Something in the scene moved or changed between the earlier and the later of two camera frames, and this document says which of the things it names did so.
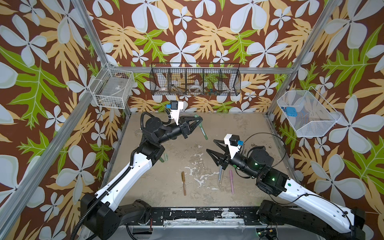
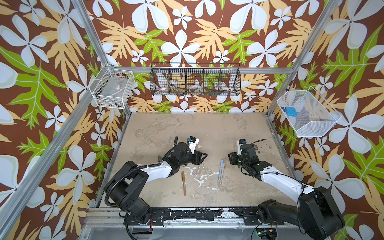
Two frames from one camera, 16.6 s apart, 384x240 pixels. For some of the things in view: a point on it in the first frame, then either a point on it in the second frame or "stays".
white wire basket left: x=111 y=87 stays
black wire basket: x=195 y=79 stays
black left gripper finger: x=194 y=125 to x=197 y=157
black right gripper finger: x=219 y=158 to x=233 y=158
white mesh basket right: x=315 y=115 stays
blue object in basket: x=291 y=111 stays
